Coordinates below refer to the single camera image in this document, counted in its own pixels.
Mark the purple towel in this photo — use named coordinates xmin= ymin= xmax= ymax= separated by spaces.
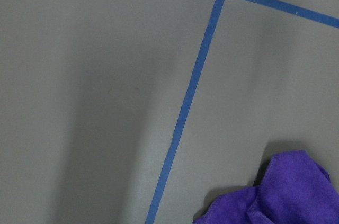
xmin=195 ymin=150 xmax=338 ymax=223

